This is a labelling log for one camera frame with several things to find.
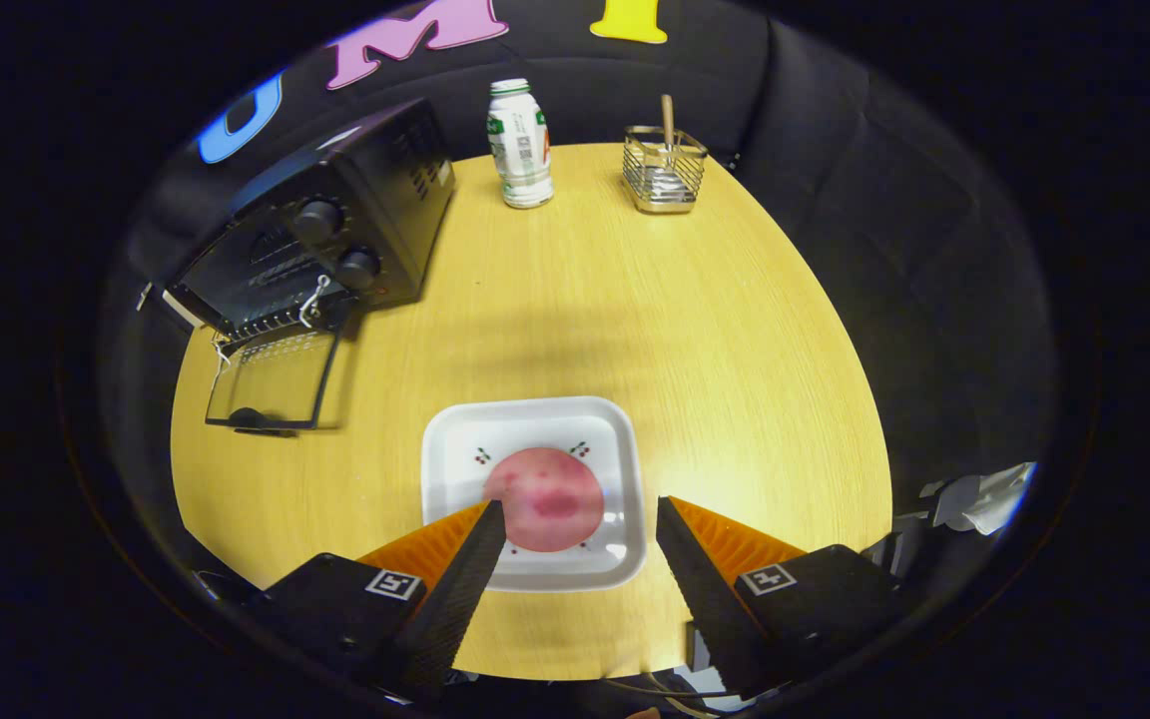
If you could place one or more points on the black toaster oven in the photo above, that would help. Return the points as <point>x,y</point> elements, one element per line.
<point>385,180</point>

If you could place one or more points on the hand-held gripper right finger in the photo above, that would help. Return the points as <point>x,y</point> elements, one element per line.
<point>705,604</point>

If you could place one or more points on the white square plate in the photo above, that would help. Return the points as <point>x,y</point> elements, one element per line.
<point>535,429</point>

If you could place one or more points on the black backdrop cloth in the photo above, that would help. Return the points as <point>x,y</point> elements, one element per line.
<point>894,220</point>

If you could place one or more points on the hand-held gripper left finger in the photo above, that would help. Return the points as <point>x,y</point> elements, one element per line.
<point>455,604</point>

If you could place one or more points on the white crumpled cloth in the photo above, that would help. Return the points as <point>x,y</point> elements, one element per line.
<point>979,499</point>

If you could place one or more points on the pink round food slice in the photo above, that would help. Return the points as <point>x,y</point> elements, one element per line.
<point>555,499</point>

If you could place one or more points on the wooden stick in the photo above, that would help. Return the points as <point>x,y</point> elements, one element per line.
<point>668,120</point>

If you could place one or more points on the white drink bottle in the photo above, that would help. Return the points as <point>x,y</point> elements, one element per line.
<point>520,140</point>

